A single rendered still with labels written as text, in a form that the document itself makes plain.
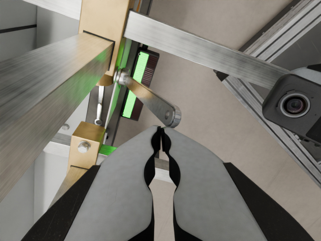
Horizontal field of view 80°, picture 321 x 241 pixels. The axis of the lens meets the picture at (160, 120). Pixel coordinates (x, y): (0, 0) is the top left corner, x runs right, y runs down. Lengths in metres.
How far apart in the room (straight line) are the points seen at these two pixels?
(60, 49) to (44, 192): 0.77
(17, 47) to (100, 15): 0.30
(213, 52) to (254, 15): 0.96
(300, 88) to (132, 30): 0.19
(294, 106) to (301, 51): 0.93
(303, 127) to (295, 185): 1.86
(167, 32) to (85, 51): 0.11
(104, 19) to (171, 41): 0.08
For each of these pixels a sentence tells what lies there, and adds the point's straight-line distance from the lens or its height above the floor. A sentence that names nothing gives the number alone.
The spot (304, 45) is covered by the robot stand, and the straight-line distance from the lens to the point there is 1.12.
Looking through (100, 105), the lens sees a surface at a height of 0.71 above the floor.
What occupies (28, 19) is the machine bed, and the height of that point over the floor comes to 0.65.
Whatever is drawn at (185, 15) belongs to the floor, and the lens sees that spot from 1.13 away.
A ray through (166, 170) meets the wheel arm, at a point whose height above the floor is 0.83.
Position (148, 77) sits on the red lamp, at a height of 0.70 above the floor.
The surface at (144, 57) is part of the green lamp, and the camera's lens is 0.43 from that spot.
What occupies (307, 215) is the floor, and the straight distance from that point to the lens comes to 2.50.
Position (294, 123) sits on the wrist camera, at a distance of 0.21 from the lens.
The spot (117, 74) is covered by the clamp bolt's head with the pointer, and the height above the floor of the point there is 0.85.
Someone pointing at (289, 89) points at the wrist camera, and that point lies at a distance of 0.20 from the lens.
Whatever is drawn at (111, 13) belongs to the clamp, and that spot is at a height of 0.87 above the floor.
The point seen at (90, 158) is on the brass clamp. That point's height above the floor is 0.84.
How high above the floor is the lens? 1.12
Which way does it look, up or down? 59 degrees down
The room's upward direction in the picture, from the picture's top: 180 degrees clockwise
